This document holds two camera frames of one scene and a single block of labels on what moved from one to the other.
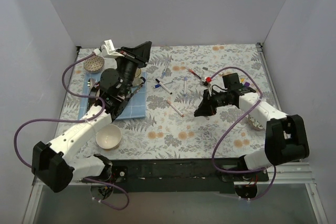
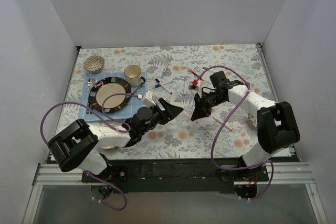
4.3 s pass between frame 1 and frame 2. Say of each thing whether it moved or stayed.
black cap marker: stayed
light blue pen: stayed
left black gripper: moved
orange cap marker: moved
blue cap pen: stayed
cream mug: stayed
